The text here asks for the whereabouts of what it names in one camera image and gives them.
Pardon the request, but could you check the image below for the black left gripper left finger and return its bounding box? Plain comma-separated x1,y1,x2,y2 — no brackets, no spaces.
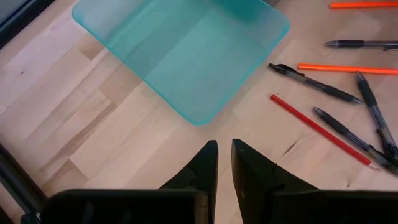
40,139,220,224

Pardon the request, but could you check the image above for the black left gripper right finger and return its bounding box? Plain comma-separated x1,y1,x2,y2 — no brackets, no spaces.
231,138,398,224

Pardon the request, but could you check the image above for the red pencil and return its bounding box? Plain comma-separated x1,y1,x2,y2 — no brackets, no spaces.
269,93,381,171

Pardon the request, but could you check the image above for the translucent teal plastic bin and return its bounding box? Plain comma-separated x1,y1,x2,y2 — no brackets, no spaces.
71,0,290,127

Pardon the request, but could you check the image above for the orange pencil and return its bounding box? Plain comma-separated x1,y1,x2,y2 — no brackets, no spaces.
297,63,398,76
329,1,398,9

